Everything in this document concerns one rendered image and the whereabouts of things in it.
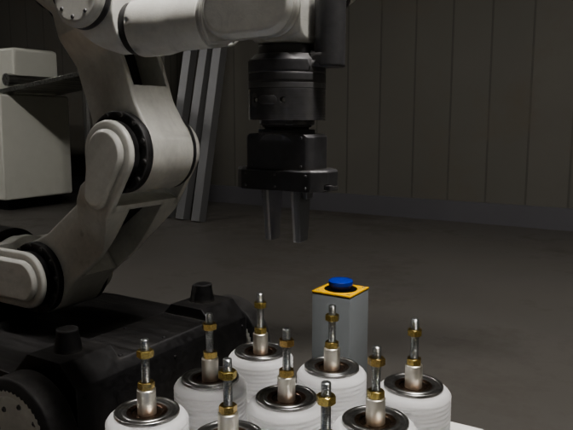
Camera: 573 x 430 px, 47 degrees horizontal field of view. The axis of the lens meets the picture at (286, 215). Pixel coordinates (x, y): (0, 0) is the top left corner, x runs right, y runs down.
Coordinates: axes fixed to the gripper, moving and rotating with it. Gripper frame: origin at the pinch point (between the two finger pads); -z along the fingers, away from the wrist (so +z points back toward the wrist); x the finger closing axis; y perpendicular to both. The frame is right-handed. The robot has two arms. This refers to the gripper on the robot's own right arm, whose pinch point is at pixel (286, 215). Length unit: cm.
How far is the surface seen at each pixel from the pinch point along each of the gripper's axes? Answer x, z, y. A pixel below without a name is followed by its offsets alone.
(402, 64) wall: -98, 43, 314
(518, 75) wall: -31, 35, 311
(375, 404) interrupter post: 12.3, -20.1, -1.5
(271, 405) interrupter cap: -0.2, -22.5, -3.0
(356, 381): 5.0, -23.3, 10.4
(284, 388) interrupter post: 0.4, -20.9, -1.0
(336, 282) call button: -6.1, -15.0, 27.4
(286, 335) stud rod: 0.3, -14.6, -0.3
